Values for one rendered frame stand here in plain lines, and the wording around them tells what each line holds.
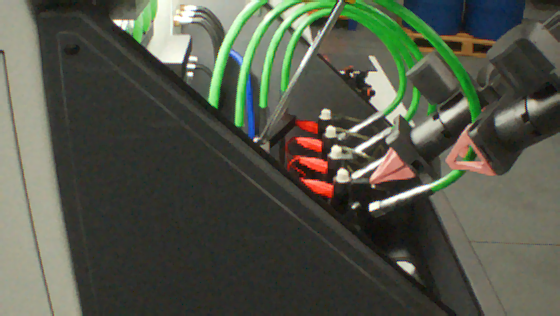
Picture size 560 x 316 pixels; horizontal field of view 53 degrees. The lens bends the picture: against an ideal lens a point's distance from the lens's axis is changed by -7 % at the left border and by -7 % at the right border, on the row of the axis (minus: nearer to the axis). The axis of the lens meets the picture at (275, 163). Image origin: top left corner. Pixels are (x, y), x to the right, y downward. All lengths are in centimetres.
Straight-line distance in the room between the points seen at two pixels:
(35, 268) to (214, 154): 23
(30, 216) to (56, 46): 17
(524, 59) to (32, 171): 50
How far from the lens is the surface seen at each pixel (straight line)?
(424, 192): 82
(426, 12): 567
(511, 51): 66
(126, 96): 51
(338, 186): 93
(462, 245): 111
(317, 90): 121
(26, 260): 63
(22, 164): 57
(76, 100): 52
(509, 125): 72
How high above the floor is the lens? 156
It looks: 28 degrees down
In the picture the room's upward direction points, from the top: 2 degrees clockwise
